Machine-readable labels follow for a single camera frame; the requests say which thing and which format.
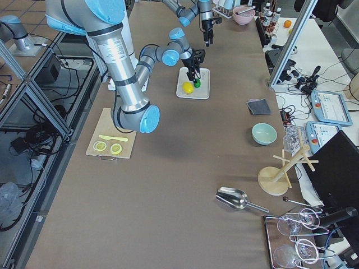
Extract light green bowl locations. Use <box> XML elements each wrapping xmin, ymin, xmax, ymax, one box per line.
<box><xmin>251</xmin><ymin>123</ymin><xmax>277</xmax><ymax>145</ymax></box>

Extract lemon slice upper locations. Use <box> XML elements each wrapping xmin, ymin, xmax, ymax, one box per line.
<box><xmin>93</xmin><ymin>141</ymin><xmax>107</xmax><ymax>151</ymax></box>

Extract yellow plastic knife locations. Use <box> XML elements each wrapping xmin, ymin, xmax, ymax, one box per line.
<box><xmin>98</xmin><ymin>134</ymin><xmax>128</xmax><ymax>142</ymax></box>

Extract green lime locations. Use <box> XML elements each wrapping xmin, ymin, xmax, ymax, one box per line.
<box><xmin>193</xmin><ymin>78</ymin><xmax>201</xmax><ymax>88</ymax></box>

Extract metal scoop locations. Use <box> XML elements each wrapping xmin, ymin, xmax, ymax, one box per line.
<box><xmin>215</xmin><ymin>187</ymin><xmax>269</xmax><ymax>214</ymax></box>

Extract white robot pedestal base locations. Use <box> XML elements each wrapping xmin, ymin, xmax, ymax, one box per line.
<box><xmin>108</xmin><ymin>11</ymin><xmax>149</xmax><ymax>92</ymax></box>

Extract lemon slice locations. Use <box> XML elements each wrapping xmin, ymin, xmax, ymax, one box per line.
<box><xmin>110</xmin><ymin>143</ymin><xmax>123</xmax><ymax>155</ymax></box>
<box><xmin>93</xmin><ymin>141</ymin><xmax>107</xmax><ymax>151</ymax></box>

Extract teach pendant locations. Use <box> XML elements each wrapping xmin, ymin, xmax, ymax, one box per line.
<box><xmin>305</xmin><ymin>121</ymin><xmax>342</xmax><ymax>154</ymax></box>
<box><xmin>310</xmin><ymin>90</ymin><xmax>353</xmax><ymax>127</ymax></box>

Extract lower teach pendant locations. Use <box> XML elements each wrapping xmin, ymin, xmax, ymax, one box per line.
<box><xmin>305</xmin><ymin>121</ymin><xmax>342</xmax><ymax>154</ymax></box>

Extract wine glass rack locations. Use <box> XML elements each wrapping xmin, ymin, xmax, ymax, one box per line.
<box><xmin>264</xmin><ymin>207</ymin><xmax>336</xmax><ymax>268</ymax></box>

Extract orange fruit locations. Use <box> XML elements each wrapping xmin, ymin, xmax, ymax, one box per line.
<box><xmin>283</xmin><ymin>20</ymin><xmax>292</xmax><ymax>29</ymax></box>

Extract aluminium frame post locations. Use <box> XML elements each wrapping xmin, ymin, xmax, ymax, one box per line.
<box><xmin>268</xmin><ymin>0</ymin><xmax>317</xmax><ymax>88</ymax></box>

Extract grey folded cloth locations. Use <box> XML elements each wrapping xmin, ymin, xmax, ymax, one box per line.
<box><xmin>246</xmin><ymin>99</ymin><xmax>271</xmax><ymax>115</ymax></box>

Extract lemon slice lower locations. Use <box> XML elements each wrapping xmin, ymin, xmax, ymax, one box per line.
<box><xmin>110</xmin><ymin>143</ymin><xmax>123</xmax><ymax>155</ymax></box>

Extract upper teach pendant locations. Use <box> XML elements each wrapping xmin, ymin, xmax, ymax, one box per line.
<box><xmin>310</xmin><ymin>90</ymin><xmax>353</xmax><ymax>127</ymax></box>

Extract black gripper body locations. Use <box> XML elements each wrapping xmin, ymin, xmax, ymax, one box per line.
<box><xmin>182</xmin><ymin>49</ymin><xmax>205</xmax><ymax>73</ymax></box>
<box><xmin>200</xmin><ymin>11</ymin><xmax>222</xmax><ymax>33</ymax></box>

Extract beige rabbit print tray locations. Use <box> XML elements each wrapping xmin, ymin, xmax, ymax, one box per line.
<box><xmin>176</xmin><ymin>67</ymin><xmax>210</xmax><ymax>100</ymax></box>

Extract bamboo cutting board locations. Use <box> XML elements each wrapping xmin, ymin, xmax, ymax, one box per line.
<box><xmin>86</xmin><ymin>108</ymin><xmax>136</xmax><ymax>160</ymax></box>

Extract metal tongs handle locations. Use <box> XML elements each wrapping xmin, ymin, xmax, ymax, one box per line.
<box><xmin>236</xmin><ymin>6</ymin><xmax>255</xmax><ymax>15</ymax></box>

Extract copper bottle rack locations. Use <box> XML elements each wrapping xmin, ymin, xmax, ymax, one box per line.
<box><xmin>258</xmin><ymin>1</ymin><xmax>282</xmax><ymax>38</ymax></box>

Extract black monitor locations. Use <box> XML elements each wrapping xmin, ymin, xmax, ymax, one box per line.
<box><xmin>305</xmin><ymin>131</ymin><xmax>358</xmax><ymax>208</ymax></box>

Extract pink bowl with ice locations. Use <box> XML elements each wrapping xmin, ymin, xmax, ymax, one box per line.
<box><xmin>233</xmin><ymin>6</ymin><xmax>256</xmax><ymax>25</ymax></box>

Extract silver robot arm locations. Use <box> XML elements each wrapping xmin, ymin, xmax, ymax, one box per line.
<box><xmin>45</xmin><ymin>1</ymin><xmax>205</xmax><ymax>133</ymax></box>
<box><xmin>162</xmin><ymin>0</ymin><xmax>222</xmax><ymax>47</ymax></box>

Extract wooden mug tree stand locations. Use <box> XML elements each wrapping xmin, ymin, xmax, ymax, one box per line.
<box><xmin>257</xmin><ymin>129</ymin><xmax>319</xmax><ymax>196</ymax></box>

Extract clear plastic container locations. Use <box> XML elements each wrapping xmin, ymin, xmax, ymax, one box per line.
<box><xmin>283</xmin><ymin>126</ymin><xmax>304</xmax><ymax>154</ymax></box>

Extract yellow lemon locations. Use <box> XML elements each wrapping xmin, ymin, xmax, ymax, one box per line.
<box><xmin>182</xmin><ymin>82</ymin><xmax>194</xmax><ymax>95</ymax></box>

